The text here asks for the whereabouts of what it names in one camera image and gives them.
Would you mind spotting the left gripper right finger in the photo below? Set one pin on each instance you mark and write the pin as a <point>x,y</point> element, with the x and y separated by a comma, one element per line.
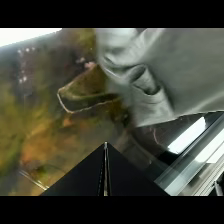
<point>128,178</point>

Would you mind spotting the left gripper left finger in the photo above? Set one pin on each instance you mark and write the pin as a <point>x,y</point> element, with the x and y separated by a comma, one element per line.
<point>87,178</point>

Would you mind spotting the grey shirt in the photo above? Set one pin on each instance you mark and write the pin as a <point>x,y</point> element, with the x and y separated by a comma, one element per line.
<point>180,73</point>

